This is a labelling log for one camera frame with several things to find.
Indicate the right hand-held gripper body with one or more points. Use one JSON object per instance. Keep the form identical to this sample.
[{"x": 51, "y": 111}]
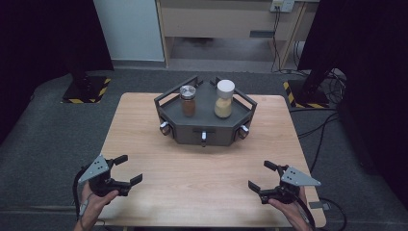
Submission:
[{"x": 296, "y": 178}]

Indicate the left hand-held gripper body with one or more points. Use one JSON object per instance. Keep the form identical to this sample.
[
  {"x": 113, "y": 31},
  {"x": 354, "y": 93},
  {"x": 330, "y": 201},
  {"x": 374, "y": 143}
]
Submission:
[{"x": 96, "y": 170}]

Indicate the black corner rack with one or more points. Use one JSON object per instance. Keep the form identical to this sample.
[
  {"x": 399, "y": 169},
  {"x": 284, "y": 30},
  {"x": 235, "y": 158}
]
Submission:
[{"x": 205, "y": 123}]

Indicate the beige spice jar white lid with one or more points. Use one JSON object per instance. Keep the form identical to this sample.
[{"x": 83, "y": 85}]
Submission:
[{"x": 224, "y": 99}]

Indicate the brown spice jar silver lid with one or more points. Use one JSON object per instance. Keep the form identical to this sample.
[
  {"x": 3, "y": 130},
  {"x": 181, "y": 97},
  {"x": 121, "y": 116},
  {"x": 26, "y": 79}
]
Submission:
[{"x": 188, "y": 101}]

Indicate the person's right hand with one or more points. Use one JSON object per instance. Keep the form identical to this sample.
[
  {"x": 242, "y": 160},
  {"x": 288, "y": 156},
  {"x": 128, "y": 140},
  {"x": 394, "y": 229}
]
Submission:
[{"x": 290, "y": 210}]

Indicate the person's left hand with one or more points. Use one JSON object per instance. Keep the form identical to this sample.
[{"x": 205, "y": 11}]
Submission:
[{"x": 96, "y": 203}]

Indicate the gray tape piece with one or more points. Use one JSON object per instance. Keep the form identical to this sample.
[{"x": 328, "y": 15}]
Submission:
[{"x": 319, "y": 205}]

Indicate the black stand with striped base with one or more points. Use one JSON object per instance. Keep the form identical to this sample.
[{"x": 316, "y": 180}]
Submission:
[
  {"x": 85, "y": 89},
  {"x": 308, "y": 96}
]

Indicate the white panel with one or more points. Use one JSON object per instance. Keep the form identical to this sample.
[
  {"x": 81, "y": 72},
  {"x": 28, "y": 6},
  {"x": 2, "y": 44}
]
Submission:
[{"x": 130, "y": 29}]

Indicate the dark curtain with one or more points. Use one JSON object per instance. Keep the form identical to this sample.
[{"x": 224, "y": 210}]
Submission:
[
  {"x": 38, "y": 38},
  {"x": 375, "y": 64}
]

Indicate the light wooden desk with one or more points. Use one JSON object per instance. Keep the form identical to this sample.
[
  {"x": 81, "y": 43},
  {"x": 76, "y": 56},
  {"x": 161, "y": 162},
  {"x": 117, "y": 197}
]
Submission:
[{"x": 224, "y": 19}]

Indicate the white wall socket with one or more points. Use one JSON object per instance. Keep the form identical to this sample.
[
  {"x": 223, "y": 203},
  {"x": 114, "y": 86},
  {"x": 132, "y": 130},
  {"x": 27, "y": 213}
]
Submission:
[{"x": 282, "y": 5}]

